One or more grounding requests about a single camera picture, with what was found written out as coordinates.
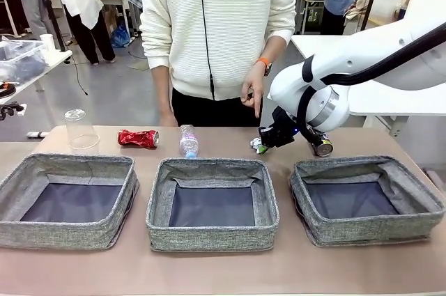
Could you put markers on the black chair caster base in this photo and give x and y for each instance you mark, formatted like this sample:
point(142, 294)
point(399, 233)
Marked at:
point(10, 108)

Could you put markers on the bystander in grey clothes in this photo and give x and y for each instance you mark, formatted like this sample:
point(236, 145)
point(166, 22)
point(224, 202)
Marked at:
point(35, 14)

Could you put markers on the person's right hand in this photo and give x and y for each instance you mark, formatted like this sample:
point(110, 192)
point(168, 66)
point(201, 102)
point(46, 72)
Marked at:
point(168, 120)

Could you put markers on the small white side table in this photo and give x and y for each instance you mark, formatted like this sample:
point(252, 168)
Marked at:
point(57, 57)

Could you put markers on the white paper cup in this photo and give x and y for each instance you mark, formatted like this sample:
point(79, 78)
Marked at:
point(47, 42)

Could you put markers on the blue plastic bag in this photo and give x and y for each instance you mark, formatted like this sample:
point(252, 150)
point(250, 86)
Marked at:
point(120, 37)

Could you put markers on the white paper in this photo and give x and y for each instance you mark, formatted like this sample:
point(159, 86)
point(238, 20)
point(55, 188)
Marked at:
point(254, 143)

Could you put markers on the grey fabric basket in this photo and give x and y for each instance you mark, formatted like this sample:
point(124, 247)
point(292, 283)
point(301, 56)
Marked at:
point(52, 230)
point(366, 230)
point(209, 237)

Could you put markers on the person's left hand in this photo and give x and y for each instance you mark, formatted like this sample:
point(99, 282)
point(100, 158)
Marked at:
point(254, 87)

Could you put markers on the person's left forearm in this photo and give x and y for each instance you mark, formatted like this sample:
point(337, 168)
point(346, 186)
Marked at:
point(273, 48)

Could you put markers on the clear plastic storage bin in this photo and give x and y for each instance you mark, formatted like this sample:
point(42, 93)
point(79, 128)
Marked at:
point(21, 61)

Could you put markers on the clear plastic cup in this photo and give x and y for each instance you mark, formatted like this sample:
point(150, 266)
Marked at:
point(82, 132)

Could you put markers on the clear plastic bottle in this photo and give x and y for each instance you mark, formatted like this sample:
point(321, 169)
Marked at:
point(188, 142)

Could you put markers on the person's right forearm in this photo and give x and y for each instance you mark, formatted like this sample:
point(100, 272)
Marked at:
point(161, 90)

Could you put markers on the white marker pen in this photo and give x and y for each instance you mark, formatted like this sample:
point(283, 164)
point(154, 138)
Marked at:
point(36, 134)

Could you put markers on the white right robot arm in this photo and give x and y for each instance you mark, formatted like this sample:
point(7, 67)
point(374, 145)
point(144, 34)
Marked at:
point(348, 62)

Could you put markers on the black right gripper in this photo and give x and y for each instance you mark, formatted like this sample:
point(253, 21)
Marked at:
point(284, 125)

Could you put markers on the black trousers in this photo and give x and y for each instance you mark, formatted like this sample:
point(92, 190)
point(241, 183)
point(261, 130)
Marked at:
point(209, 113)

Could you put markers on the orange wrist watch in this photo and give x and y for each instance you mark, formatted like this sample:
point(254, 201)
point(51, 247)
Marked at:
point(266, 65)

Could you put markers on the bystander in white shirt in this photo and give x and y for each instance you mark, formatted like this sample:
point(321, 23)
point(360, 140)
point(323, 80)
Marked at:
point(80, 0)

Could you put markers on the crushed red can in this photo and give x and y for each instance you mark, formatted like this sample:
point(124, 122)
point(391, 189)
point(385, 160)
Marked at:
point(136, 138)

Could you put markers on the crushed dark Pepsi can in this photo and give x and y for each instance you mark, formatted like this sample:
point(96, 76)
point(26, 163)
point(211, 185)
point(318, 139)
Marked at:
point(322, 148)

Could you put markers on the person in white sweater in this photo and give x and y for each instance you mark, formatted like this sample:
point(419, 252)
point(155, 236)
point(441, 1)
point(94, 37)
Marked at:
point(237, 14)

